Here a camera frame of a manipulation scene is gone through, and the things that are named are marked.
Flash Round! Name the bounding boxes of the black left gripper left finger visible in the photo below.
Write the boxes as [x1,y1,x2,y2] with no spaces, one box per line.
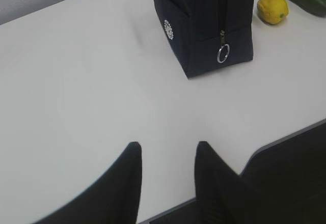
[38,142,142,223]

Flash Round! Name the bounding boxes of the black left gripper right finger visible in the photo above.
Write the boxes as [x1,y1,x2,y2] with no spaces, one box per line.
[195,141,280,223]

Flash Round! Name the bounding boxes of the dark blue lunch bag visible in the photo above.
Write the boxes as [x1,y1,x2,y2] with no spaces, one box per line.
[154,0,254,78]

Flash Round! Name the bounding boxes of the yellow lemon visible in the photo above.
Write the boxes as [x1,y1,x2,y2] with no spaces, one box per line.
[257,0,289,25]

